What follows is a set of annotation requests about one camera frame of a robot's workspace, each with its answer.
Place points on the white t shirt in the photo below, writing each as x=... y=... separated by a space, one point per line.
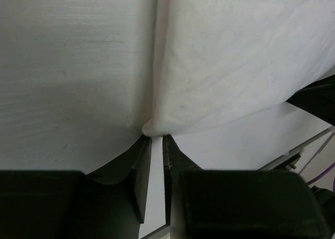
x=216 y=61

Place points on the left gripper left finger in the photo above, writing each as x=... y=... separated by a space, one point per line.
x=132 y=168

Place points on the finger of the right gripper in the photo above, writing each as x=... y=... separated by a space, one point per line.
x=317 y=99

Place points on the aluminium table rail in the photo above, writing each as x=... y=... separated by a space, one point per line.
x=288 y=160

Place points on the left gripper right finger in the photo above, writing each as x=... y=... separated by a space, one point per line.
x=174 y=161

